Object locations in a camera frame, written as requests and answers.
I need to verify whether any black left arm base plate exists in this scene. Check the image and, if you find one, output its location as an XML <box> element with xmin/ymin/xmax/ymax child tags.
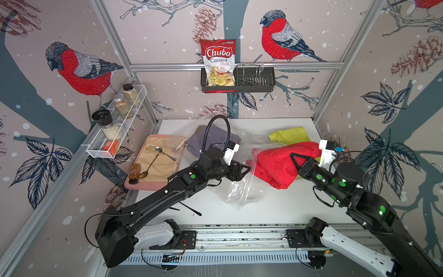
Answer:
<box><xmin>149</xmin><ymin>230</ymin><xmax>197</xmax><ymax>250</ymax></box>

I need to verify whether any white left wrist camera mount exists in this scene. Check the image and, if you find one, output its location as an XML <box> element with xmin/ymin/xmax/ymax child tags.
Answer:
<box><xmin>223</xmin><ymin>141</ymin><xmax>239</xmax><ymax>166</ymax></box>

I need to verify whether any red Chuba cassava chips bag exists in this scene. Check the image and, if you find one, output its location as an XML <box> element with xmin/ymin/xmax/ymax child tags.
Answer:
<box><xmin>200</xmin><ymin>39</ymin><xmax>236</xmax><ymax>87</ymax></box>

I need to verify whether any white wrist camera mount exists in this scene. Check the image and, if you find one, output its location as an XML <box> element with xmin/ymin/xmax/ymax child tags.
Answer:
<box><xmin>318</xmin><ymin>140</ymin><xmax>343</xmax><ymax>167</ymax></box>
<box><xmin>223</xmin><ymin>141</ymin><xmax>239</xmax><ymax>166</ymax></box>

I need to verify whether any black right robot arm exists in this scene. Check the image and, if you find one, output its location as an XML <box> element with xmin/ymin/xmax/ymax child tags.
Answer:
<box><xmin>286</xmin><ymin>153</ymin><xmax>443</xmax><ymax>277</ymax></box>

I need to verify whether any clear plastic vacuum bag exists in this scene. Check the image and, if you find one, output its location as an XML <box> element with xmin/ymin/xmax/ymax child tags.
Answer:
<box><xmin>172</xmin><ymin>118</ymin><xmax>276</xmax><ymax>210</ymax></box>

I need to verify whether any brown spice jar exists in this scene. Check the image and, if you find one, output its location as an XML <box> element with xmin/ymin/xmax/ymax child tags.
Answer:
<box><xmin>113</xmin><ymin>95</ymin><xmax>133</xmax><ymax>120</ymax></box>

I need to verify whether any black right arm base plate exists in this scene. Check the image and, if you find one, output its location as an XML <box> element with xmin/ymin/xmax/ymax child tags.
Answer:
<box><xmin>285</xmin><ymin>229</ymin><xmax>323</xmax><ymax>248</ymax></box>

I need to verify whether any black plastic fork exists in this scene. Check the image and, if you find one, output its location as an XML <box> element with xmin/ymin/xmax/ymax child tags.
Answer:
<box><xmin>180</xmin><ymin>202</ymin><xmax>202</xmax><ymax>217</ymax></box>

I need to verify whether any black wire wall basket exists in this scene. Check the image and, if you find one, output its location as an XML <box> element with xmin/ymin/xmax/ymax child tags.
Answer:
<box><xmin>200</xmin><ymin>66</ymin><xmax>276</xmax><ymax>93</ymax></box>

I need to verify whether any red garment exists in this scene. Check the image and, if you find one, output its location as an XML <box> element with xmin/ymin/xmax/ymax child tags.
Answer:
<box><xmin>246</xmin><ymin>142</ymin><xmax>321</xmax><ymax>189</ymax></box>

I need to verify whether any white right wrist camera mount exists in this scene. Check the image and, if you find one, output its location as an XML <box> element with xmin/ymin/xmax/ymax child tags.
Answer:
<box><xmin>318</xmin><ymin>140</ymin><xmax>343</xmax><ymax>167</ymax></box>

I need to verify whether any yellow spice jar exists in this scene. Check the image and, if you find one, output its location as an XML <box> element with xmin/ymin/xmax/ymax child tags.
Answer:
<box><xmin>122</xmin><ymin>84</ymin><xmax>141</xmax><ymax>106</ymax></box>

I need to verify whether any black lid spice jar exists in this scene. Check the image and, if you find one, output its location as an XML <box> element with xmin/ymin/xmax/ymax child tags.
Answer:
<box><xmin>91</xmin><ymin>109</ymin><xmax>123</xmax><ymax>141</ymax></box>

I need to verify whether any black corrugated cable hose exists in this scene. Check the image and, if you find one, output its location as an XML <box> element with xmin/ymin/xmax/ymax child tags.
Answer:
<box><xmin>201</xmin><ymin>114</ymin><xmax>232</xmax><ymax>153</ymax></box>

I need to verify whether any amber sauce bottle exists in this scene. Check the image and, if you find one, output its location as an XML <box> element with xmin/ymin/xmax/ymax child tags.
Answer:
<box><xmin>128</xmin><ymin>163</ymin><xmax>141</xmax><ymax>185</ymax></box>

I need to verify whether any purple grey folded garment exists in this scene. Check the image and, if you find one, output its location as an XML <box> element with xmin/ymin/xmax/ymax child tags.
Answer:
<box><xmin>186</xmin><ymin>125</ymin><xmax>227</xmax><ymax>158</ymax></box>

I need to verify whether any neon yellow garment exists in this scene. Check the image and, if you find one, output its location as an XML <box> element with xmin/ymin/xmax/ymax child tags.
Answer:
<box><xmin>269</xmin><ymin>127</ymin><xmax>310</xmax><ymax>145</ymax></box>

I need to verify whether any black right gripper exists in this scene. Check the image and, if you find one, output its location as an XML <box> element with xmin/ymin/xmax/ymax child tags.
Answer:
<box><xmin>291</xmin><ymin>151</ymin><xmax>349</xmax><ymax>207</ymax></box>

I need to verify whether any pink tray with beige mat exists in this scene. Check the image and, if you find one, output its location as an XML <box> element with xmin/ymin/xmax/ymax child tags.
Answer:
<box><xmin>124</xmin><ymin>135</ymin><xmax>186</xmax><ymax>191</ymax></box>

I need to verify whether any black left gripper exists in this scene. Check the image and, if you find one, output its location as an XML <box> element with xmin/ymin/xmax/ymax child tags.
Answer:
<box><xmin>206</xmin><ymin>158</ymin><xmax>251</xmax><ymax>182</ymax></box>

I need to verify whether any small red packet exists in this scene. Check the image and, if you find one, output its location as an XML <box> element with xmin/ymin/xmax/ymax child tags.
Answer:
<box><xmin>103</xmin><ymin>140</ymin><xmax>119</xmax><ymax>156</ymax></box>

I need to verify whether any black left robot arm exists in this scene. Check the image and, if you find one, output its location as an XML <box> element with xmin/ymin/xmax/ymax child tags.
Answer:
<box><xmin>95</xmin><ymin>147</ymin><xmax>251</xmax><ymax>268</ymax></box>

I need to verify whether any clear acrylic spice shelf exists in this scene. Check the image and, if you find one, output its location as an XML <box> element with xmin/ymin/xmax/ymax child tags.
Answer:
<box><xmin>87</xmin><ymin>84</ymin><xmax>147</xmax><ymax>159</ymax></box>

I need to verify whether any metal spoon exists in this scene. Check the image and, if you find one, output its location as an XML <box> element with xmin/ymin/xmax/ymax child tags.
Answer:
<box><xmin>140</xmin><ymin>146</ymin><xmax>177</xmax><ymax>179</ymax></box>

